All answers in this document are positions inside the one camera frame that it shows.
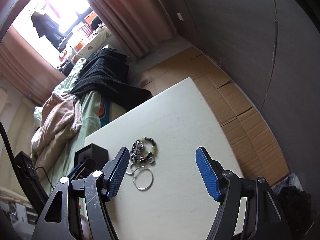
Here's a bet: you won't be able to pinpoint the silver bangle ring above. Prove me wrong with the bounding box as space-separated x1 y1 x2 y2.
132 166 154 192

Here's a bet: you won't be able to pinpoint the black jewelry box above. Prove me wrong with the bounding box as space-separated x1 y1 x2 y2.
74 144 109 170

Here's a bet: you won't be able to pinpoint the green and black bead bracelet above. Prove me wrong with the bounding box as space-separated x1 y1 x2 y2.
130 136 158 166

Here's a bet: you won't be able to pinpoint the flattened cardboard floor sheets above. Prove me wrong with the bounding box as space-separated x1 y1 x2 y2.
140 47 289 185

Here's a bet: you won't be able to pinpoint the pink fleece blanket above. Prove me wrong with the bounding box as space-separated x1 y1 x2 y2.
31 92 82 167

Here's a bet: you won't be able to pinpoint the green bed sheet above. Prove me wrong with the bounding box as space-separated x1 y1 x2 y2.
30 58 101 194

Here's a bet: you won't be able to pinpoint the black knitted blanket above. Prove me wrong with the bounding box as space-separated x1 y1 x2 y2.
71 48 152 111

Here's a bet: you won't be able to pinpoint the pink curtain left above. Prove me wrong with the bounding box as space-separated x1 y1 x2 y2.
1 27 65 105

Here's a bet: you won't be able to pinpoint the pink curtain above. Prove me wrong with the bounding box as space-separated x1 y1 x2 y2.
87 0 175 59
1 27 65 105

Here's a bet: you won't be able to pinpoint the patterned window seat cushion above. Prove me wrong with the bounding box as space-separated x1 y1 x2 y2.
76 25 111 59

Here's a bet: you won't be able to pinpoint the dark grey wardrobe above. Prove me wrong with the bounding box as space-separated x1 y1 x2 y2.
150 0 320 170

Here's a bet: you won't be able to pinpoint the dark hanging garment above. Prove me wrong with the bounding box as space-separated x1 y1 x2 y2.
31 11 65 49

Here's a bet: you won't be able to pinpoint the pink curtain right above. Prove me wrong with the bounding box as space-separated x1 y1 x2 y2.
87 0 175 59

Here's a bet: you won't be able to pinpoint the black cable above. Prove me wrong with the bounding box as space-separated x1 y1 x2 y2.
0 121 54 221

